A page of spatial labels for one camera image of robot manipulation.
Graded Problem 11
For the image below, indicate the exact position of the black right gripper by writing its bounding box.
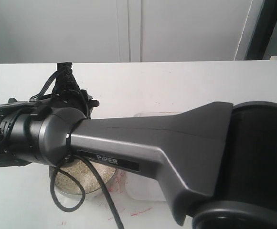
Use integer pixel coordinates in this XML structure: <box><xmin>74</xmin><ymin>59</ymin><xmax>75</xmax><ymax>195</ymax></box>
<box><xmin>0</xmin><ymin>62</ymin><xmax>99</xmax><ymax>167</ymax></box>

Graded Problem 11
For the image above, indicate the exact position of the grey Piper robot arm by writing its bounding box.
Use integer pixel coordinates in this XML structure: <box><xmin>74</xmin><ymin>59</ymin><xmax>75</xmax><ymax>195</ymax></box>
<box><xmin>0</xmin><ymin>62</ymin><xmax>277</xmax><ymax>229</ymax></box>

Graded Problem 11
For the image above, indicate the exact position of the steel bowl of rice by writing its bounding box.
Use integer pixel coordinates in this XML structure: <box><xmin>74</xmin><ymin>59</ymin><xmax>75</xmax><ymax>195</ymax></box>
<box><xmin>55</xmin><ymin>161</ymin><xmax>118</xmax><ymax>199</ymax></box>

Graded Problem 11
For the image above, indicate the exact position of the white plastic tray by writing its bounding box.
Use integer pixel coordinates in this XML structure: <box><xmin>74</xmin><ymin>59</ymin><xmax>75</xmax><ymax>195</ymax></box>
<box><xmin>125</xmin><ymin>111</ymin><xmax>177</xmax><ymax>202</ymax></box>

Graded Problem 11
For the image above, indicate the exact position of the dark vertical post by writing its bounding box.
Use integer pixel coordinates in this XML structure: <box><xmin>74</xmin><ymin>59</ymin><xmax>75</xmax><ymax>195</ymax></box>
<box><xmin>245</xmin><ymin>0</ymin><xmax>277</xmax><ymax>60</ymax></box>

